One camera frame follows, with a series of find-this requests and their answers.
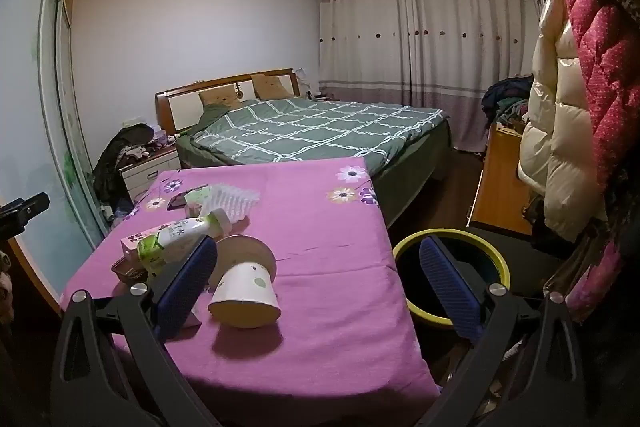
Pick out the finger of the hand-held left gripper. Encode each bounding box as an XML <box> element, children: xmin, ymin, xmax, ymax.
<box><xmin>0</xmin><ymin>192</ymin><xmax>51</xmax><ymax>239</ymax></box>

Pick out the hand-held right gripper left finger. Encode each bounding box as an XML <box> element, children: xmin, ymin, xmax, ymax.
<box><xmin>50</xmin><ymin>234</ymin><xmax>221</xmax><ymax>427</ymax></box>

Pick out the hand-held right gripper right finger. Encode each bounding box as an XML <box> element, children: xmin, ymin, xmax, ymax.
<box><xmin>419</xmin><ymin>237</ymin><xmax>588</xmax><ymax>427</ymax></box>

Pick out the white bottle with green label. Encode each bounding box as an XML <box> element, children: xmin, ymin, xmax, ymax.
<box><xmin>137</xmin><ymin>208</ymin><xmax>232</xmax><ymax>280</ymax></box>

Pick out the white leaf-print paper cup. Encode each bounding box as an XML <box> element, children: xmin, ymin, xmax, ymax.
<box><xmin>207</xmin><ymin>259</ymin><xmax>282</xmax><ymax>330</ymax></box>

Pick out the yellow-rimmed dark trash bin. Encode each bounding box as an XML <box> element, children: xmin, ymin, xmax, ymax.
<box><xmin>392</xmin><ymin>229</ymin><xmax>511</xmax><ymax>328</ymax></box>

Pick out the brown small tray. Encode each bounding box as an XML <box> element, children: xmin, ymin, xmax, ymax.
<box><xmin>111</xmin><ymin>257</ymin><xmax>148</xmax><ymax>283</ymax></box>

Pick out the pink printed box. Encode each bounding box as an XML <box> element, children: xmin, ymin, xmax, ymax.
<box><xmin>120</xmin><ymin>219</ymin><xmax>173</xmax><ymax>258</ymax></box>

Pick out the glass sliding wardrobe door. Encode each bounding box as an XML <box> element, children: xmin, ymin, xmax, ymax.
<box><xmin>0</xmin><ymin>0</ymin><xmax>108</xmax><ymax>308</ymax></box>

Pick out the wooden cabinet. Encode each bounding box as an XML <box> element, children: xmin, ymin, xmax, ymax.
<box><xmin>467</xmin><ymin>122</ymin><xmax>536</xmax><ymax>235</ymax></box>

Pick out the white nightstand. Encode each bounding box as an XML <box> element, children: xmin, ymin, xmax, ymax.
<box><xmin>120</xmin><ymin>146</ymin><xmax>182</xmax><ymax>202</ymax></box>

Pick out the wooden bed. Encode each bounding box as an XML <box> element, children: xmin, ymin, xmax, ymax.
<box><xmin>155</xmin><ymin>68</ymin><xmax>453</xmax><ymax>228</ymax></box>

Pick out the pink floral tablecloth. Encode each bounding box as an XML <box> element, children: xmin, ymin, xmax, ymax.
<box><xmin>60</xmin><ymin>158</ymin><xmax>441</xmax><ymax>427</ymax></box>

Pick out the pink fluffy garment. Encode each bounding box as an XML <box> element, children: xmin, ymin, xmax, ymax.
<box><xmin>565</xmin><ymin>237</ymin><xmax>626</xmax><ymax>323</ymax></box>

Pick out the brown pillow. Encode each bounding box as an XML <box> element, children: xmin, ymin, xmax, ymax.
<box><xmin>250</xmin><ymin>74</ymin><xmax>293</xmax><ymax>100</ymax></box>
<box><xmin>199</xmin><ymin>88</ymin><xmax>241</xmax><ymax>110</ymax></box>

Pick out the green checked quilt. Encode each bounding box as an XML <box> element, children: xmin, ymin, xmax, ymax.
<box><xmin>190</xmin><ymin>97</ymin><xmax>448</xmax><ymax>165</ymax></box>

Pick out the mixed clothes heap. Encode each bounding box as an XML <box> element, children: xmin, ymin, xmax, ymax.
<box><xmin>482</xmin><ymin>76</ymin><xmax>536</xmax><ymax>130</ymax></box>

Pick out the cream puffer jacket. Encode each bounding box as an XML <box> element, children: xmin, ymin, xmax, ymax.
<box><xmin>517</xmin><ymin>0</ymin><xmax>608</xmax><ymax>243</ymax></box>

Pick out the pink and white curtain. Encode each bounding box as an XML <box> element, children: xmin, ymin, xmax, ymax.
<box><xmin>315</xmin><ymin>0</ymin><xmax>543</xmax><ymax>152</ymax></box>

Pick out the red puffer jacket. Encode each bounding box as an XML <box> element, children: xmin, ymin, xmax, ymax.
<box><xmin>550</xmin><ymin>0</ymin><xmax>640</xmax><ymax>218</ymax></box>

